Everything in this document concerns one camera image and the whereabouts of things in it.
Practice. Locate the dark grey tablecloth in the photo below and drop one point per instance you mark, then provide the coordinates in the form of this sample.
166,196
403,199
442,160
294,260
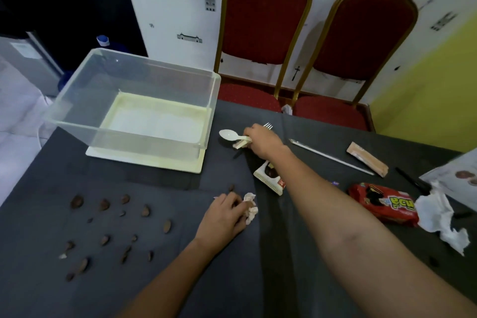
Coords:
111,291

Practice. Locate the black plastic utensil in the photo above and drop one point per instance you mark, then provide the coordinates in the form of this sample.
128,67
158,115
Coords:
410,179

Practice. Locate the red snack packet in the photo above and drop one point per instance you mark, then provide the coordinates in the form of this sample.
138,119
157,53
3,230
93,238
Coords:
380,204

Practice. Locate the cream plastic tray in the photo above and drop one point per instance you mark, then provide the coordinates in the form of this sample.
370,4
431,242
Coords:
149,160

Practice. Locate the blue bottle cap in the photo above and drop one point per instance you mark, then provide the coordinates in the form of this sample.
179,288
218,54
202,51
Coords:
103,40

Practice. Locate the person's right hand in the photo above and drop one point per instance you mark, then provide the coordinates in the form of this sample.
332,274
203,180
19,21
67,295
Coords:
265,142

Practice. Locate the clear plastic container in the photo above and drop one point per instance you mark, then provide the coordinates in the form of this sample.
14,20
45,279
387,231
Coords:
93,79

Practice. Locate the small white tissue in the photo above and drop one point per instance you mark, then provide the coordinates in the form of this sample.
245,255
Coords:
250,212

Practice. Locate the person's left fingers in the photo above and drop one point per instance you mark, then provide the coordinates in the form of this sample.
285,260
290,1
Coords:
231,204

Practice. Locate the red chair with gold frame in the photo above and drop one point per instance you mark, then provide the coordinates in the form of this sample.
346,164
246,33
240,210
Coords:
365,38
261,12

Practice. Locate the white plastic spoon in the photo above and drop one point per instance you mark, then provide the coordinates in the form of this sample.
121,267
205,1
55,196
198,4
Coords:
227,135

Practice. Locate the white cookie bag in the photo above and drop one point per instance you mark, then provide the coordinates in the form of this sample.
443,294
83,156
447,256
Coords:
458,176

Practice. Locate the person's left forearm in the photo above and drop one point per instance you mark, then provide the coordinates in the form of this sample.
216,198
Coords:
175,284

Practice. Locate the person's right forearm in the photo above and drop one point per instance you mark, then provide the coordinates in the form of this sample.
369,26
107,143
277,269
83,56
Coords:
357,239

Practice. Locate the large crumpled white tissue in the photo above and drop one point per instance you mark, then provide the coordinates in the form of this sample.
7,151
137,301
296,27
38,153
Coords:
432,213

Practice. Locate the grey appliance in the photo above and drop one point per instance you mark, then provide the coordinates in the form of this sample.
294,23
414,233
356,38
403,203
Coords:
22,62

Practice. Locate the person's left hand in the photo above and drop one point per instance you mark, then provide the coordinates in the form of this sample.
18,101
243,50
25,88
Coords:
220,222

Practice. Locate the white plastic fork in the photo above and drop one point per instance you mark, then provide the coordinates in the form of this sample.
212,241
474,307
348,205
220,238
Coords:
268,126

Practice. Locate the white chocolate snack wrapper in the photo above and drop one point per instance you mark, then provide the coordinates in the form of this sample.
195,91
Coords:
265,177

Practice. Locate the beige paper packet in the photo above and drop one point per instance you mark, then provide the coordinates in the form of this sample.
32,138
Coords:
367,159

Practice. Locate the beige wrapper piece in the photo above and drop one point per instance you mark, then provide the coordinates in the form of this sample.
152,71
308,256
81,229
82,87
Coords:
238,145

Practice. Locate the person's right fingers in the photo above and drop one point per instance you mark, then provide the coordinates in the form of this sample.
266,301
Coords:
251,134

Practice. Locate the small purple wrapper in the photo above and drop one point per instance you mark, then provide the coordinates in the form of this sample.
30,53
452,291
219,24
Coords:
334,182

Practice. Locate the clear wrapped straw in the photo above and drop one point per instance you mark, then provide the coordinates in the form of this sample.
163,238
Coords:
328,155

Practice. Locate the black wall stickers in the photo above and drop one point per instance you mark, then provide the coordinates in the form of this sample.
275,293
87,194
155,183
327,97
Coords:
210,1

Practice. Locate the scattered brown nut shells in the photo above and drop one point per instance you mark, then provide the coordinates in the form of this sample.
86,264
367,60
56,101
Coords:
77,202

